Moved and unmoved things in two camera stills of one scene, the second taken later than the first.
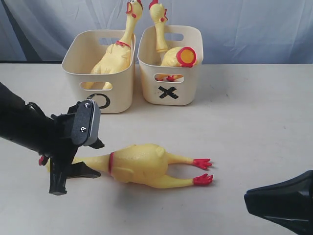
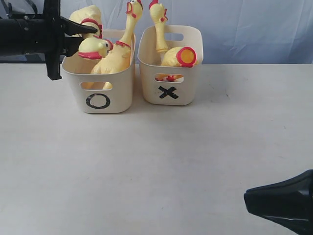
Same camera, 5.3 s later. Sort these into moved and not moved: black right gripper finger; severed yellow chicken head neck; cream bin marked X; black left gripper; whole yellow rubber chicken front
Moved: black left gripper; whole yellow rubber chicken front
Not moved: severed yellow chicken head neck; cream bin marked X; black right gripper finger
